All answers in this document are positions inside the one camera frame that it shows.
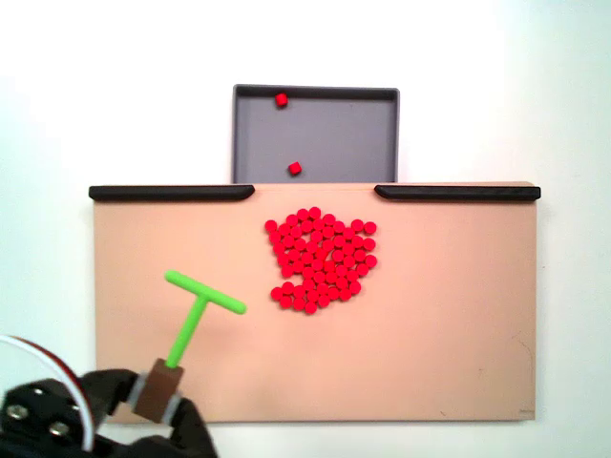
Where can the black edge rail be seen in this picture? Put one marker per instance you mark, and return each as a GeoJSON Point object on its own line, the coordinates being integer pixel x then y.
{"type": "Point", "coordinates": [458, 192]}
{"type": "Point", "coordinates": [167, 193]}

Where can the beige flat board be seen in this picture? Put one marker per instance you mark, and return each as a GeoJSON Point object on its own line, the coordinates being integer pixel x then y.
{"type": "Point", "coordinates": [382, 358]}

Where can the red cylindrical granule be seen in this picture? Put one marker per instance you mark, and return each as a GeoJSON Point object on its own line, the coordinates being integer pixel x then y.
{"type": "Point", "coordinates": [281, 99]}
{"type": "Point", "coordinates": [294, 168]}

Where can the grey rectangular container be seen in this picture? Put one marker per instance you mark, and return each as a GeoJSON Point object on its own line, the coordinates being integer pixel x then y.
{"type": "Point", "coordinates": [334, 138]}

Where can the pile of red granules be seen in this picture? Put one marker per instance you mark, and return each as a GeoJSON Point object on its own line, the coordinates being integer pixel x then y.
{"type": "Point", "coordinates": [320, 257]}

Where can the green T-shaped pusher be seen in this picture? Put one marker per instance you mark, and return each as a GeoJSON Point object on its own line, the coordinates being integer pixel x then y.
{"type": "Point", "coordinates": [191, 324]}

